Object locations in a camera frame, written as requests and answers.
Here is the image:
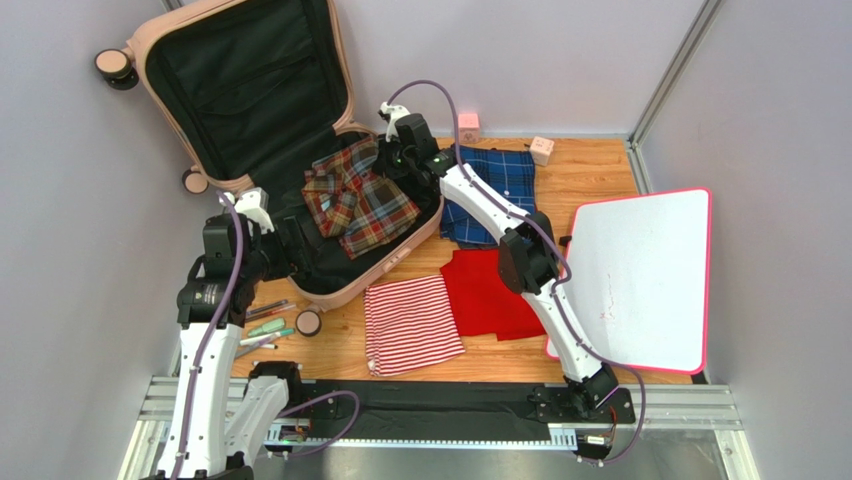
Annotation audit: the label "red folded cloth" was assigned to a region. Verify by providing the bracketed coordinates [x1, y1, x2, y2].
[440, 250, 545, 341]

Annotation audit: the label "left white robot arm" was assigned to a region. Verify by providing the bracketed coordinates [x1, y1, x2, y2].
[153, 214, 303, 479]

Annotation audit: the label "green marker pens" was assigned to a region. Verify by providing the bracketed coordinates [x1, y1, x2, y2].
[239, 318, 295, 350]

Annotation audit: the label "blue plaid shirt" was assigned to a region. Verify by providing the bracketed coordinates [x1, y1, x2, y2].
[439, 146, 537, 249]

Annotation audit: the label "red white striped cloth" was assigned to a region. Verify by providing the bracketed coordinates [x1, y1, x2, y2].
[363, 275, 465, 377]

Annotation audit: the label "multicolour plaid shirt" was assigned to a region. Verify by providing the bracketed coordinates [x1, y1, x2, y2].
[301, 136, 421, 260]

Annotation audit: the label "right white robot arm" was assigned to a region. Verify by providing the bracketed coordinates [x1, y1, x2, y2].
[379, 104, 619, 418]

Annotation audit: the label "pink suitcase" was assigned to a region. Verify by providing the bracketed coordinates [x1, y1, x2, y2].
[94, 0, 443, 311]

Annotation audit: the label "white board pink edge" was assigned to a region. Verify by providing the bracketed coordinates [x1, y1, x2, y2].
[564, 188, 712, 374]

